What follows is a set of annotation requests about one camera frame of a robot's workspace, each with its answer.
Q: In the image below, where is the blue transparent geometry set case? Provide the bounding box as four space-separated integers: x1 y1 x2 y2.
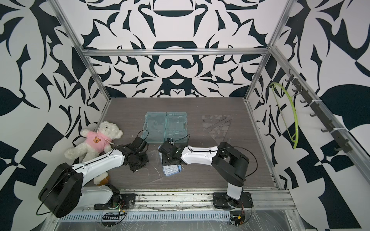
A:
162 165 182 176

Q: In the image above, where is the teal transparent ruler set case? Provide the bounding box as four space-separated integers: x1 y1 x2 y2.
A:
141 112 188 143

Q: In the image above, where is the clear triangle ruler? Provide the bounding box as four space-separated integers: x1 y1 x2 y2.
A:
201 115 233 144

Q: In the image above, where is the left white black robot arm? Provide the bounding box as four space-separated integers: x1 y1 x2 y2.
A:
38 137 148 218

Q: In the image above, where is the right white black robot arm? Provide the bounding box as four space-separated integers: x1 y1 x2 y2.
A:
159 141 250 203

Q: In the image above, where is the small brown white plush toy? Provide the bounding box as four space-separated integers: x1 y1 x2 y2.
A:
93 172 110 186

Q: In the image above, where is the white teddy bear pink shirt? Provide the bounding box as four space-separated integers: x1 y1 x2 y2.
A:
64 121 123 162

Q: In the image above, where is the green hanging tube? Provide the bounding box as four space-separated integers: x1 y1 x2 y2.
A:
271 82 300 150

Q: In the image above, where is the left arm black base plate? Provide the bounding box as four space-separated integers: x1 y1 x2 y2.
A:
93 193 136 210

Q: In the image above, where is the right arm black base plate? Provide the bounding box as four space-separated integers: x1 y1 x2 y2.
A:
213 192 253 210

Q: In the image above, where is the black wall hook rail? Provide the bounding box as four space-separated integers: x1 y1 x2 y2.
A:
287 69 354 154

